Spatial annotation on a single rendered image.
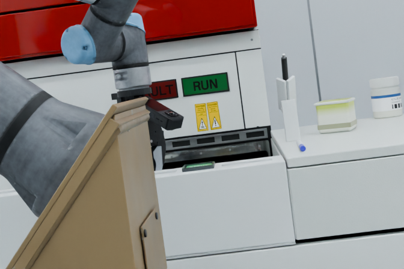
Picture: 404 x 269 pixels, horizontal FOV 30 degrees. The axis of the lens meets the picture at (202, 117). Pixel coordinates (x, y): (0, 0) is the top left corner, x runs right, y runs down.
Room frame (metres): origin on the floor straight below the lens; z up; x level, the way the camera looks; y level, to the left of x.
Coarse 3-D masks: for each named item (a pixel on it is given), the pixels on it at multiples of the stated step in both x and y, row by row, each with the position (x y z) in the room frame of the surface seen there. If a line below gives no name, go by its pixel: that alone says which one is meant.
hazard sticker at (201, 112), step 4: (196, 104) 1.90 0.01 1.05; (200, 104) 1.90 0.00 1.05; (204, 104) 1.90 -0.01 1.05; (196, 108) 1.90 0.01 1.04; (200, 108) 1.90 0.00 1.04; (204, 108) 1.90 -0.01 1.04; (196, 112) 1.90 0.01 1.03; (200, 112) 1.90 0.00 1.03; (204, 112) 1.90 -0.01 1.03; (196, 116) 1.90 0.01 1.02; (200, 116) 1.90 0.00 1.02; (204, 116) 1.90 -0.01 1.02; (200, 120) 1.90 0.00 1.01; (204, 120) 1.90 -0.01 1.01; (200, 124) 1.90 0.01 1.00; (204, 124) 1.90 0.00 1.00; (200, 128) 1.90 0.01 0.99; (204, 128) 1.90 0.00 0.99; (208, 128) 1.90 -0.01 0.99
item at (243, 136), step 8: (264, 128) 1.89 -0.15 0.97; (200, 136) 1.90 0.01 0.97; (208, 136) 1.90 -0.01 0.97; (216, 136) 1.90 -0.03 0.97; (224, 136) 1.90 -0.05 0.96; (232, 136) 1.90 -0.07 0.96; (240, 136) 1.89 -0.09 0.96; (248, 136) 1.90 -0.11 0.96; (256, 136) 1.90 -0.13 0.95; (264, 136) 1.89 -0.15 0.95; (168, 144) 1.90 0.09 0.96; (176, 144) 1.91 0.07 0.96; (184, 144) 1.91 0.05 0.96; (192, 144) 1.90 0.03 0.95; (200, 144) 1.90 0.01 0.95; (208, 144) 1.90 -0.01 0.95
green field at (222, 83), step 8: (184, 80) 1.90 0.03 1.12; (192, 80) 1.90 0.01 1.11; (200, 80) 1.90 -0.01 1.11; (208, 80) 1.90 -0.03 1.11; (216, 80) 1.90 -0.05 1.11; (224, 80) 1.89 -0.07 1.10; (184, 88) 1.90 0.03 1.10; (192, 88) 1.90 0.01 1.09; (200, 88) 1.90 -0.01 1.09; (208, 88) 1.90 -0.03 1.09; (216, 88) 1.90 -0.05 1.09; (224, 88) 1.90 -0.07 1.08
